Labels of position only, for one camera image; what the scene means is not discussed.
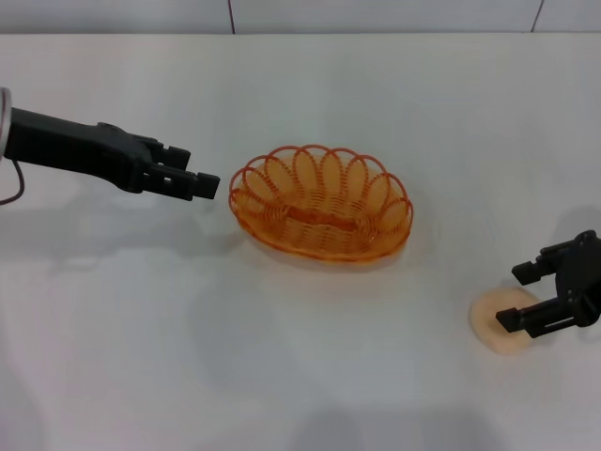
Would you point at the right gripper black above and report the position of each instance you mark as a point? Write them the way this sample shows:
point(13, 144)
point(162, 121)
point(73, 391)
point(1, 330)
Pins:
point(584, 282)

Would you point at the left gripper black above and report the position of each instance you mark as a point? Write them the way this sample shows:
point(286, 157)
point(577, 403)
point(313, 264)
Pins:
point(75, 145)

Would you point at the pale round bread bun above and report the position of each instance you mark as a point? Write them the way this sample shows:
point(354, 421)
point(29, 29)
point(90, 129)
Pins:
point(483, 319)

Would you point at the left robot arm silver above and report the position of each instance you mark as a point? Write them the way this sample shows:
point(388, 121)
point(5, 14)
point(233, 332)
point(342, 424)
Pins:
point(4, 127)

